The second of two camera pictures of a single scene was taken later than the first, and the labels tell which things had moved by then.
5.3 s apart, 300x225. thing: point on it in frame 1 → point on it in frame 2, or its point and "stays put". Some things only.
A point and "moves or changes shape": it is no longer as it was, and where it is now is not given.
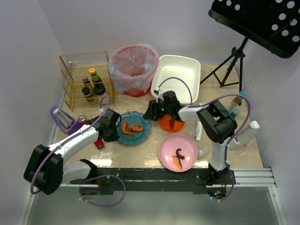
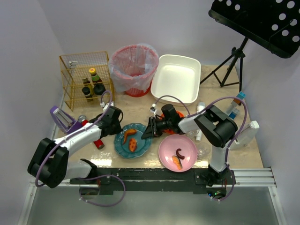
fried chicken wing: (124, 129) → (128, 131)
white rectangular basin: (180, 74) stays put
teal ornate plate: (134, 129) moves or changes shape
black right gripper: (154, 110) → (153, 126)
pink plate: (168, 149) stays put
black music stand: (273, 25) stays put
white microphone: (199, 131) stays put
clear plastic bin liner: (133, 66) stays put
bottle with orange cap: (232, 108) stays put
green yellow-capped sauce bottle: (95, 77) stays put
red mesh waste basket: (134, 66) stays put
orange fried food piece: (136, 128) → (132, 145)
